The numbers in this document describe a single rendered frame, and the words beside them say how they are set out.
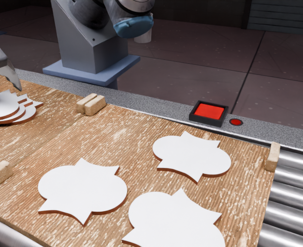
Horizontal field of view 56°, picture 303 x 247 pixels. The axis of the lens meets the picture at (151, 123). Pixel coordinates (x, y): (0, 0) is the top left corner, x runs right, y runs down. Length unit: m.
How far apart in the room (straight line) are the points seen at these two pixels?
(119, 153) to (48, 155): 0.13
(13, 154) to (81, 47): 0.54
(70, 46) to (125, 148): 0.59
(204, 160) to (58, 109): 0.37
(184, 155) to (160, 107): 0.23
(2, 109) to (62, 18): 0.46
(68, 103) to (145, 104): 0.19
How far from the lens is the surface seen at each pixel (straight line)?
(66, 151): 0.56
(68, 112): 0.68
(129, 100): 0.75
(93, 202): 0.45
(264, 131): 0.68
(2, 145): 0.63
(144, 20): 0.86
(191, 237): 0.41
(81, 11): 1.02
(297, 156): 0.62
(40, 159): 0.56
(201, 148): 0.54
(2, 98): 0.74
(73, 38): 1.05
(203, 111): 0.69
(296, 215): 0.51
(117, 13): 0.87
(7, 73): 0.73
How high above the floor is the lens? 1.27
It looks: 33 degrees down
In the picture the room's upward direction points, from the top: straight up
